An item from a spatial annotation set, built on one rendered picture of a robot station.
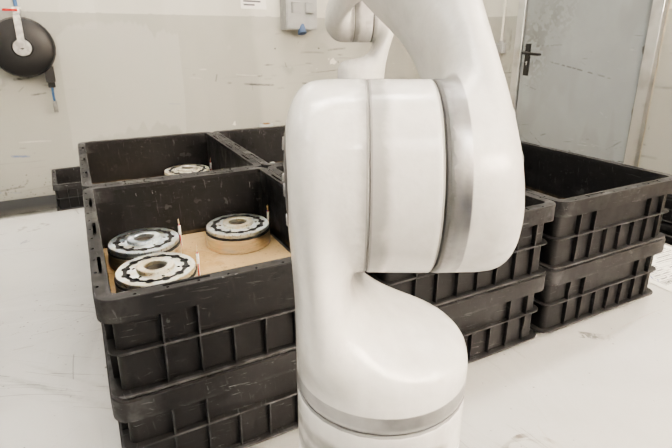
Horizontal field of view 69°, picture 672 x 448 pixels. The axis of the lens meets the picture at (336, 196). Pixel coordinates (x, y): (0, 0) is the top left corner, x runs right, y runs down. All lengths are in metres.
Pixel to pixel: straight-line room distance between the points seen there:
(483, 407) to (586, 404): 0.14
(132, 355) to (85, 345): 0.36
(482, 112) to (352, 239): 0.07
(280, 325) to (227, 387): 0.08
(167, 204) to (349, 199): 0.69
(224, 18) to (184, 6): 0.30
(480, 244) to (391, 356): 0.07
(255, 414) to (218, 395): 0.06
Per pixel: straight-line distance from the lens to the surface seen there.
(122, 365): 0.54
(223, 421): 0.61
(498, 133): 0.21
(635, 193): 0.90
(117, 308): 0.49
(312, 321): 0.22
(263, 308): 0.55
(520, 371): 0.79
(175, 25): 3.98
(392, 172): 0.19
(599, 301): 0.96
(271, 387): 0.60
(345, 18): 0.71
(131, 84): 3.93
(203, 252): 0.81
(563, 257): 0.83
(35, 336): 0.94
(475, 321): 0.74
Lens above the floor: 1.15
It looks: 18 degrees down
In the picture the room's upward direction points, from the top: straight up
